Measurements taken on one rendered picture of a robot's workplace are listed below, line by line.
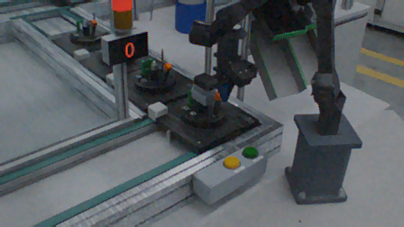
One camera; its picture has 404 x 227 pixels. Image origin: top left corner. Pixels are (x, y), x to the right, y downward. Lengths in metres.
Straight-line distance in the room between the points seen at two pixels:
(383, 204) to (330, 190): 0.16
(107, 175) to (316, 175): 0.55
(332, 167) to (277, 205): 0.18
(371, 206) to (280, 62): 0.55
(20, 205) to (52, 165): 0.14
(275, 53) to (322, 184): 0.49
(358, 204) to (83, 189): 0.73
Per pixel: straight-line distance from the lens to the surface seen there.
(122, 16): 1.14
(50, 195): 1.17
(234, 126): 1.28
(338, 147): 1.12
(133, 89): 1.46
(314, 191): 1.21
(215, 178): 1.10
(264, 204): 1.20
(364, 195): 1.30
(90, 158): 1.27
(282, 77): 1.44
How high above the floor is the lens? 1.68
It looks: 30 degrees down
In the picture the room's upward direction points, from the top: 4 degrees clockwise
